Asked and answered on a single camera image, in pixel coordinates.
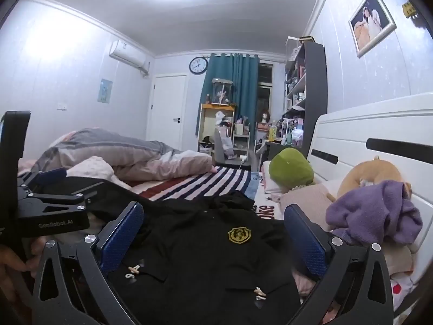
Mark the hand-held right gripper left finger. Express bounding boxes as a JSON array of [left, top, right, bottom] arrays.
[[32, 201, 145, 325]]

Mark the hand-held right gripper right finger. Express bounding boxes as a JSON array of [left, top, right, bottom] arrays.
[[283, 204, 395, 325]]

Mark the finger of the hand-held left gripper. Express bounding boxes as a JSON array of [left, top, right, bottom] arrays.
[[17, 191, 88, 215], [18, 167, 68, 192]]

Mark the black jacket with gold badge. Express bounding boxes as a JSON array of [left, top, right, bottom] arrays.
[[66, 175, 301, 325]]

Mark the person's left hand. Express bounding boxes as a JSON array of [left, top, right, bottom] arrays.
[[0, 236, 48, 300]]

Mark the pink ribbed pillow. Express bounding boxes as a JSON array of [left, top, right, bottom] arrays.
[[278, 190, 336, 226]]

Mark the beige fleece blanket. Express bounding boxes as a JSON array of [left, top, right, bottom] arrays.
[[66, 156, 133, 191]]

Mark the grey and pink duvet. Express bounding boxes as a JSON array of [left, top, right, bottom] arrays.
[[34, 128, 219, 184]]

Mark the purple cloth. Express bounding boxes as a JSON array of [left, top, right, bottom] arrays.
[[326, 180, 423, 246]]

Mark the green plush pillow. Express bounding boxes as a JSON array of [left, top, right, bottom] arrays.
[[269, 147, 316, 191]]

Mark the orange plush toy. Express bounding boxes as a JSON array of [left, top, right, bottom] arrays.
[[336, 156, 413, 201]]

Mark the white small shelf cart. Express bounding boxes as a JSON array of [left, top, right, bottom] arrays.
[[233, 133, 251, 159]]

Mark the grey chair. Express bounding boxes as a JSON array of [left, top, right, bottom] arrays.
[[212, 128, 235, 167]]

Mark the white door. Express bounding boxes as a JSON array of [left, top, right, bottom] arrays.
[[151, 73, 188, 151]]

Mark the white bed headboard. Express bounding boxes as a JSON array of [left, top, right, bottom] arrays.
[[306, 92, 433, 219]]

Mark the yellow shelf unit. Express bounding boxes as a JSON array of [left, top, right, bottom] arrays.
[[196, 103, 237, 158]]

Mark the white air conditioner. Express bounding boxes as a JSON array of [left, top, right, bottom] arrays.
[[109, 40, 150, 75]]

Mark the window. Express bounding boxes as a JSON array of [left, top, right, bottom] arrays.
[[256, 61, 274, 127]]

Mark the dark tall bookshelf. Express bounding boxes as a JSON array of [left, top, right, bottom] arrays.
[[283, 35, 328, 158]]

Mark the glass display case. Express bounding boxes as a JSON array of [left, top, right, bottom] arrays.
[[211, 78, 234, 106]]

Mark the teal curtain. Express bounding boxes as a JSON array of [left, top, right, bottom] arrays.
[[195, 53, 260, 136]]

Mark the blue wall poster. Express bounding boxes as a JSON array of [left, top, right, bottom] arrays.
[[98, 79, 113, 104]]

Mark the black wall clock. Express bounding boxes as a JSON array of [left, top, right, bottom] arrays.
[[189, 56, 208, 74]]

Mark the framed wall picture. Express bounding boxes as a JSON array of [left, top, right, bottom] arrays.
[[348, 0, 397, 58]]

